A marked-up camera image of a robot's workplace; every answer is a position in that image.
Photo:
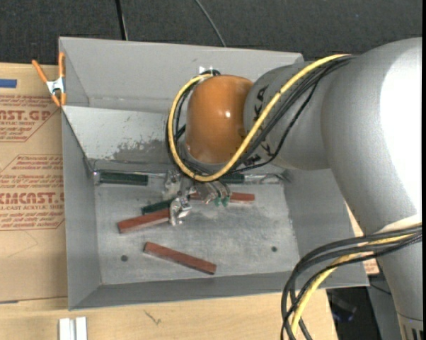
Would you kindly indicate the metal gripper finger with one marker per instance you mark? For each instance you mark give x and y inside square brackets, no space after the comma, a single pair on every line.
[179,211]
[172,182]

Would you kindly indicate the dark green flat block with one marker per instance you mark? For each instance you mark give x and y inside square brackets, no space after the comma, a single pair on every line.
[234,178]
[156,207]
[124,178]

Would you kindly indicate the red-brown flat block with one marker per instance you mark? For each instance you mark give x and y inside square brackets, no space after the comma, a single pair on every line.
[179,258]
[142,221]
[242,198]

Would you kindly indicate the grey metal bin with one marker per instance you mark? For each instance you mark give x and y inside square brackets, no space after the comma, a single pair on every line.
[234,232]

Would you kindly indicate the brown cardboard board, red print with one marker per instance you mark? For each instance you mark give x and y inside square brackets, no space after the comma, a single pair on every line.
[29,253]

